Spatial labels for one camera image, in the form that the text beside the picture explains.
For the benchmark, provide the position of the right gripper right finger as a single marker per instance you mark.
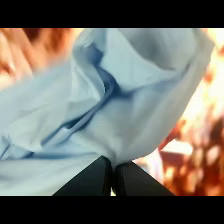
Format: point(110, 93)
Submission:
point(140, 183)

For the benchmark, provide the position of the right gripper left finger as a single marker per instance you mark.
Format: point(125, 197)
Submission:
point(91, 180)

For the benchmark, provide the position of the light blue shirt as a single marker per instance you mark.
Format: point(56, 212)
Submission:
point(140, 100)

